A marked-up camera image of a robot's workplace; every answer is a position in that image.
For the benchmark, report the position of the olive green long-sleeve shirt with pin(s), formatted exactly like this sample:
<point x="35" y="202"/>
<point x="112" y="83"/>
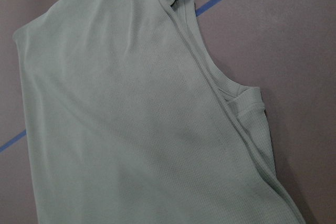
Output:
<point x="128" y="120"/>

